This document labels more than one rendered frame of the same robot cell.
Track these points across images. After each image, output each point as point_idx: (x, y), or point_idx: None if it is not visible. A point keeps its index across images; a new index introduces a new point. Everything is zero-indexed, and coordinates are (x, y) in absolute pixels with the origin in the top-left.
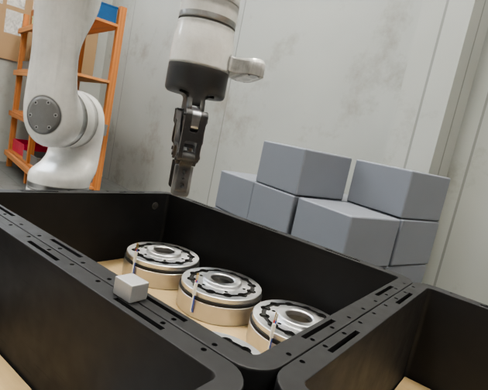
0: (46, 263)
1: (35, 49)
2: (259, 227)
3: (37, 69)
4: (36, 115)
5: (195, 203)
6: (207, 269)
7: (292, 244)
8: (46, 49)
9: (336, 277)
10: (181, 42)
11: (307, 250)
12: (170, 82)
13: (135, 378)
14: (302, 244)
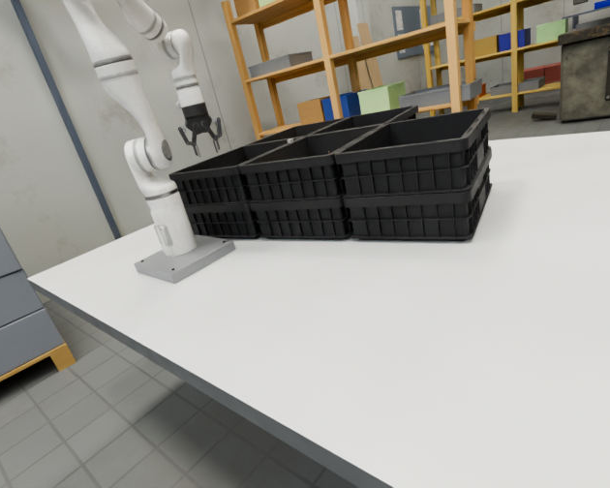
0: (282, 148)
1: (148, 117)
2: (210, 159)
3: (155, 127)
4: (167, 151)
5: (186, 168)
6: None
7: (221, 157)
8: (152, 115)
9: (233, 157)
10: (199, 95)
11: (225, 155)
12: (202, 111)
13: (301, 149)
14: (223, 155)
